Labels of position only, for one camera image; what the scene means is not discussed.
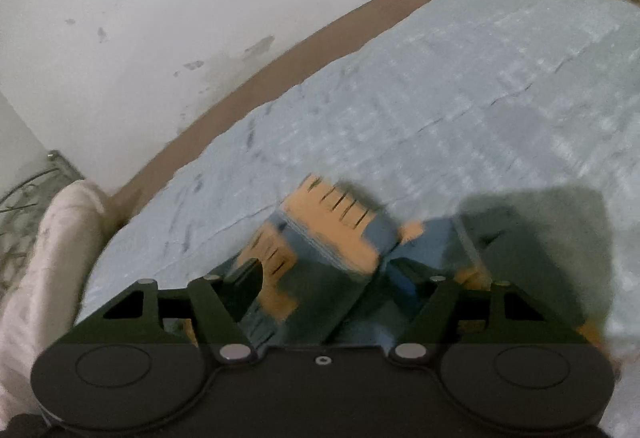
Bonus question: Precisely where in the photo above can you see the brown bed mattress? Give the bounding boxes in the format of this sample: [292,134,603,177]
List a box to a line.
[111,0,458,219]

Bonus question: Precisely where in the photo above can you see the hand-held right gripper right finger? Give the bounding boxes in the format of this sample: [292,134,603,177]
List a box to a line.
[387,263,587,362]

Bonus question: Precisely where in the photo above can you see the light blue textured blanket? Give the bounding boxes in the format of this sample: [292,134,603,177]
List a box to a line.
[75,0,640,438]

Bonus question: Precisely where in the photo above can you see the blue and orange printed pants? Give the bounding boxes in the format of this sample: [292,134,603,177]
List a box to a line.
[220,173,608,354]

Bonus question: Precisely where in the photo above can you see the metal wire headboard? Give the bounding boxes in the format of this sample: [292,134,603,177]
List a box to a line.
[0,151,86,289]

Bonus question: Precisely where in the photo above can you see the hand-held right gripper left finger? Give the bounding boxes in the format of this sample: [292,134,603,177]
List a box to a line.
[75,258,264,362]

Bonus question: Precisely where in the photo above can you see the pale pink pillow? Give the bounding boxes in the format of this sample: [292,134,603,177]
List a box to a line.
[0,178,131,419]

